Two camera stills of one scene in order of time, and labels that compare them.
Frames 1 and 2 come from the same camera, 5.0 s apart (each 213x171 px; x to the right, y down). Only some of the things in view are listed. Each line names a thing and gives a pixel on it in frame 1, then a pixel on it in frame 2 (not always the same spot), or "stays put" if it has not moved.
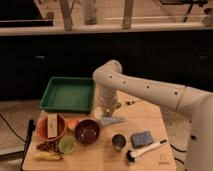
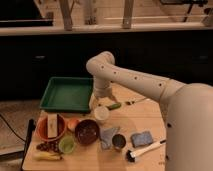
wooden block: x=52 y=125 stays put
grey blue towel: x=112 y=120 -> x=106 y=136
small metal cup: x=118 y=142 stays put
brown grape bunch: x=50 y=146 stays put
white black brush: x=130 y=156 stays put
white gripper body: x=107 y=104 -> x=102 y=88
